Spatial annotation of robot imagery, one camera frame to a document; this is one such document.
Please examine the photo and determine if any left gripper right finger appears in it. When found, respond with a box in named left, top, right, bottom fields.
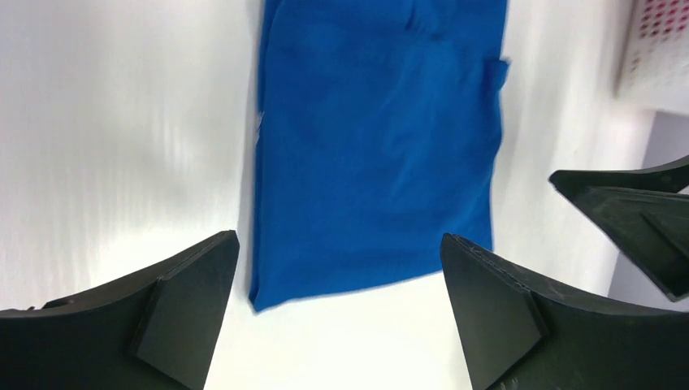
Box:
left=440, top=234, right=688, bottom=389

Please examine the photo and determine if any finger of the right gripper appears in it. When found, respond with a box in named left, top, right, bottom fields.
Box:
left=548, top=157, right=688, bottom=301

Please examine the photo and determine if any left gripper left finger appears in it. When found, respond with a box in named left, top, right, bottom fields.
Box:
left=1, top=231, right=240, bottom=389

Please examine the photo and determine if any white laundry basket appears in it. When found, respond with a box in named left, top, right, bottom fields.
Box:
left=617, top=0, right=688, bottom=117

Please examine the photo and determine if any blue printed t shirt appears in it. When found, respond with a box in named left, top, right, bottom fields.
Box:
left=249, top=1, right=509, bottom=312

